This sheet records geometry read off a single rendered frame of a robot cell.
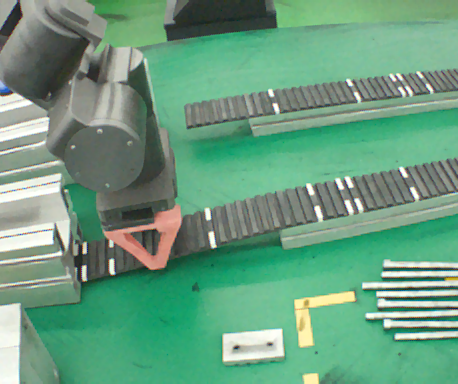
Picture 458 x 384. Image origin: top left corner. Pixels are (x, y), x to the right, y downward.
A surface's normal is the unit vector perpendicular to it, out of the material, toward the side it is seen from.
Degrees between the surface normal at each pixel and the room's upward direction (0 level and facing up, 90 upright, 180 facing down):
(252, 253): 0
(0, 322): 0
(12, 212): 90
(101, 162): 90
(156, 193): 0
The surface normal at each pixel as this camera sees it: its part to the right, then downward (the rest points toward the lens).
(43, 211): 0.11, 0.62
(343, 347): -0.12, -0.77
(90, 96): 0.62, -0.64
